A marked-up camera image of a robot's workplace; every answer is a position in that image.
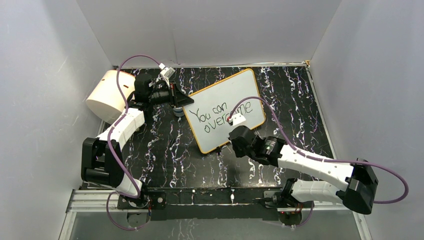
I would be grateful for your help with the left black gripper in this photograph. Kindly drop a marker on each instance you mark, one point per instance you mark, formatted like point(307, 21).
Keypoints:
point(176, 98)

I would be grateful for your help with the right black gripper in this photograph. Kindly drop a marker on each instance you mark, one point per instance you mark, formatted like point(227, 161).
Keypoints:
point(237, 152)

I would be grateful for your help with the yellow framed whiteboard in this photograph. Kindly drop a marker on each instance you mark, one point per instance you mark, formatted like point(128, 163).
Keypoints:
point(207, 116)

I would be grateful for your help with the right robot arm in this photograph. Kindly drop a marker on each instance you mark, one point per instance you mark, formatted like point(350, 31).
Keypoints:
point(353, 185)

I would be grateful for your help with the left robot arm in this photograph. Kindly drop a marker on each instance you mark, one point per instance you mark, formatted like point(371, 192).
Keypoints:
point(102, 160)

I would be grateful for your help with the cream cylindrical box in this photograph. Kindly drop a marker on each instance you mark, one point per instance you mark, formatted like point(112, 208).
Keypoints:
point(107, 99)

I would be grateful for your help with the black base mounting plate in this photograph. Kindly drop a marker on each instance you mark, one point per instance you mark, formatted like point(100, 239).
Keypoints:
point(213, 203)

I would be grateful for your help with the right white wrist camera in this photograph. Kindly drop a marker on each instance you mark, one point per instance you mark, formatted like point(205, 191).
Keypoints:
point(236, 119)

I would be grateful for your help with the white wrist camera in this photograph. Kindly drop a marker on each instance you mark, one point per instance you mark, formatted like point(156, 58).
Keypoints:
point(236, 119)
point(166, 72)

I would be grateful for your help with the wire whiteboard stand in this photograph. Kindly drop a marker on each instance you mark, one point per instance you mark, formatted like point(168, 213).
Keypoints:
point(218, 151)

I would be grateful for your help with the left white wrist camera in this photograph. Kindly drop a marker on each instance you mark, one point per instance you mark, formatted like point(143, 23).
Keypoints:
point(166, 72)

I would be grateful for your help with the aluminium frame rail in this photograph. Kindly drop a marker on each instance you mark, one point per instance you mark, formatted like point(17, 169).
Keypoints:
point(95, 215)

